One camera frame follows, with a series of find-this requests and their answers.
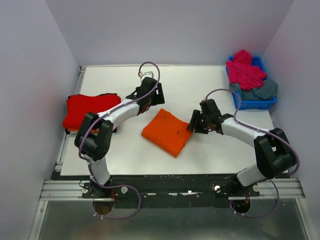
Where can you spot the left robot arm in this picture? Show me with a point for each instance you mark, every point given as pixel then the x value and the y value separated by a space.
pixel 93 139

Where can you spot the orange t shirt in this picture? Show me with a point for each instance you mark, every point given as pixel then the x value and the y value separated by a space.
pixel 70 131
pixel 167 132

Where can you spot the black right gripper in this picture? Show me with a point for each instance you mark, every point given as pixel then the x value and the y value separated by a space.
pixel 196 114

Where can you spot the red folded t shirt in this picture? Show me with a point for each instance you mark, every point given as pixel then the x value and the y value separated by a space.
pixel 79 105

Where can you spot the magenta crumpled t shirt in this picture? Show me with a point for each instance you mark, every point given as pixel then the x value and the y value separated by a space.
pixel 242 72

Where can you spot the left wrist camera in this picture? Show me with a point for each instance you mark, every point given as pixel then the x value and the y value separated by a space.
pixel 148 74

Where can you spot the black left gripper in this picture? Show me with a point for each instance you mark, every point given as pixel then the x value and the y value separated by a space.
pixel 159 98

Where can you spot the grey crumpled t shirt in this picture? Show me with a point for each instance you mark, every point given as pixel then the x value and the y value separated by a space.
pixel 263 93

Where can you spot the aluminium frame rail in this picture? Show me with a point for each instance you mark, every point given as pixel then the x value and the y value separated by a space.
pixel 69 190

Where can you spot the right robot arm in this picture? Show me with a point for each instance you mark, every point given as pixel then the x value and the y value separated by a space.
pixel 273 153

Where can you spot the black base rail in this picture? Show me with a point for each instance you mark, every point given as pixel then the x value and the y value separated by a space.
pixel 169 191

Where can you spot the orange folded t shirt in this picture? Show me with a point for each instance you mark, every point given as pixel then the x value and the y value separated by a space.
pixel 70 131

